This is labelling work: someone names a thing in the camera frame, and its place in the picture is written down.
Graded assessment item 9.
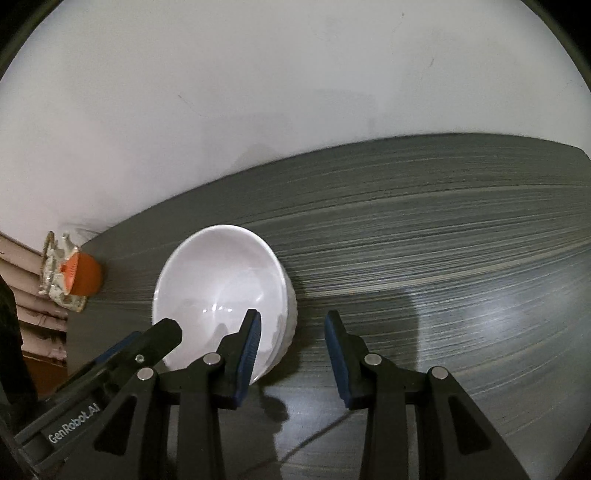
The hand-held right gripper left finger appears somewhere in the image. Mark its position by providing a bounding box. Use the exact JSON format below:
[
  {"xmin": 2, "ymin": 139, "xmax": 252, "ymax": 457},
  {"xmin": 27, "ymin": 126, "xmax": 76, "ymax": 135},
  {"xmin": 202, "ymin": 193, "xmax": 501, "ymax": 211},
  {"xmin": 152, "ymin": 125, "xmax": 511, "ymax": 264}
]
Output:
[{"xmin": 78, "ymin": 308, "xmax": 263, "ymax": 480}]

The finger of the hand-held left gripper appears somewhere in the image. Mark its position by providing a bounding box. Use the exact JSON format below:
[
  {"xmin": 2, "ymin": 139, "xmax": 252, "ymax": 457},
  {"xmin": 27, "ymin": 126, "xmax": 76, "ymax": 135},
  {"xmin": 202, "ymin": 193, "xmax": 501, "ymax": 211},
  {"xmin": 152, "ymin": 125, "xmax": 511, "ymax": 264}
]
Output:
[{"xmin": 87, "ymin": 318, "xmax": 184, "ymax": 394}]

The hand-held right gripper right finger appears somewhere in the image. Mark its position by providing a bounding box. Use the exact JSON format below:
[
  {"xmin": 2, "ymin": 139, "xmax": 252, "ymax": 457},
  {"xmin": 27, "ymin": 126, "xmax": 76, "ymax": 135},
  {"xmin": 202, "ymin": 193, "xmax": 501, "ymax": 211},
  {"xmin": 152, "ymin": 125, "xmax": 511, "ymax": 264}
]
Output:
[{"xmin": 324, "ymin": 310, "xmax": 532, "ymax": 480}]

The white bowl with blue print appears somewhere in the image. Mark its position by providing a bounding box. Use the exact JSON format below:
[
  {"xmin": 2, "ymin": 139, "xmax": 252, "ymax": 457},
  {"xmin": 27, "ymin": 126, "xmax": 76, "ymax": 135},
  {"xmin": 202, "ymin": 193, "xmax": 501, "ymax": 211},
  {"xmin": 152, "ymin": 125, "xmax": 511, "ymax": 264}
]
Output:
[{"xmin": 151, "ymin": 224, "xmax": 289, "ymax": 384}]

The orange lidded tea cup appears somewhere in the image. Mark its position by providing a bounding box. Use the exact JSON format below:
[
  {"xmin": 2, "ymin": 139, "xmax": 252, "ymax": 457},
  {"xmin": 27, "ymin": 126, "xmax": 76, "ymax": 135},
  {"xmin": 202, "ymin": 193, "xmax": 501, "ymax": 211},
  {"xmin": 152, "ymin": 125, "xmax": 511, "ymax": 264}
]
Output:
[{"xmin": 59, "ymin": 253, "xmax": 103, "ymax": 296}]

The floral ceramic teapot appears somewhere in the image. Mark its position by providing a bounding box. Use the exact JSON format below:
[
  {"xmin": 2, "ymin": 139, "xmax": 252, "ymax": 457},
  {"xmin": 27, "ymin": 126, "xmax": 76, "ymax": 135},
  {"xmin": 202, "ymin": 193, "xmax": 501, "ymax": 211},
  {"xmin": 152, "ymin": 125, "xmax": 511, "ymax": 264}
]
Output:
[{"xmin": 41, "ymin": 232, "xmax": 88, "ymax": 311}]

